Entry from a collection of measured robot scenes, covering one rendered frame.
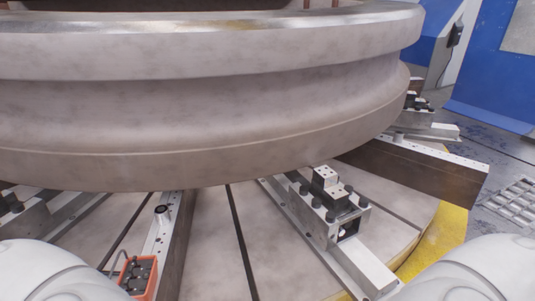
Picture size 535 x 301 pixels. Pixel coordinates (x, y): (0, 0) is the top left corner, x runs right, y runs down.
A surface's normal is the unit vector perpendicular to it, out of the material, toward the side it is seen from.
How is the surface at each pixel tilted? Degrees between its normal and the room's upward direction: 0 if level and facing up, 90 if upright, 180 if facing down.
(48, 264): 23
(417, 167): 90
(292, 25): 45
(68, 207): 71
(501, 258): 6
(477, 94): 90
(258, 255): 0
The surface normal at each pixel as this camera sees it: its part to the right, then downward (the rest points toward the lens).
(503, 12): -0.88, 0.22
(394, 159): -0.63, 0.36
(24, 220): 0.96, 0.14
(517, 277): 0.11, -0.73
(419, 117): -0.29, 0.44
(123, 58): 0.08, 0.47
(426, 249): 0.00, -0.88
